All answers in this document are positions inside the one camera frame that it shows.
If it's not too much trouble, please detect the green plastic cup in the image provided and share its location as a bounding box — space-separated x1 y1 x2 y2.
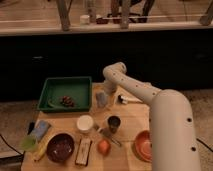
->
20 135 37 152

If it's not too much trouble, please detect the brown pine cone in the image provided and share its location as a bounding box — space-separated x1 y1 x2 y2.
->
61 96 75 107

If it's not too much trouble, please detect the blue grey towel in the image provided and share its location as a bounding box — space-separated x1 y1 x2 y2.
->
96 92 107 108

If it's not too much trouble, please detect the green plastic tray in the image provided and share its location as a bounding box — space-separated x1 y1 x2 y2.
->
37 76 92 113

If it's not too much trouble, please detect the orange plastic bowl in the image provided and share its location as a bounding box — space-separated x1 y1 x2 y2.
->
134 130 152 162

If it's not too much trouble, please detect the blue sponge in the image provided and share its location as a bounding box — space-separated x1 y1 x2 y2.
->
31 120 51 142

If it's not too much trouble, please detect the metal spoon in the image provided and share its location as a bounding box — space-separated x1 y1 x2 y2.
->
93 124 122 147

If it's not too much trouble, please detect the small metal cup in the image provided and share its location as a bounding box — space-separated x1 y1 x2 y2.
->
107 116 121 133

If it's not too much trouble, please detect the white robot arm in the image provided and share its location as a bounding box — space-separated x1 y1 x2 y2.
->
103 62 201 171

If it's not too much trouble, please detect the green item in tray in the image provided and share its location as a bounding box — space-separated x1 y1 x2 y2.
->
48 100 61 108

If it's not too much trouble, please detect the dark purple bowl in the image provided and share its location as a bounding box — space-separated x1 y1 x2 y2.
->
46 133 75 163

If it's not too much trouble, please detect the white handled brush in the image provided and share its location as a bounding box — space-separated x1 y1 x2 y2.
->
118 95 141 104

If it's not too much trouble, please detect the orange fruit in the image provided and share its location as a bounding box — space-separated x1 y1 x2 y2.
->
97 139 111 155

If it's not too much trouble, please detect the white paper cup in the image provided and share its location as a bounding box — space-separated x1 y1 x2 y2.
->
77 115 94 133

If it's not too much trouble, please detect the yellow banana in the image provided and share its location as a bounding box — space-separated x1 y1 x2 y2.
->
33 145 47 162

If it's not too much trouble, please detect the wooden block with label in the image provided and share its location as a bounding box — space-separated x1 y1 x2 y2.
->
75 138 92 166

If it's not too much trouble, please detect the black cable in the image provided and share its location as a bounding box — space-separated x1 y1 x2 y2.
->
196 138 213 154

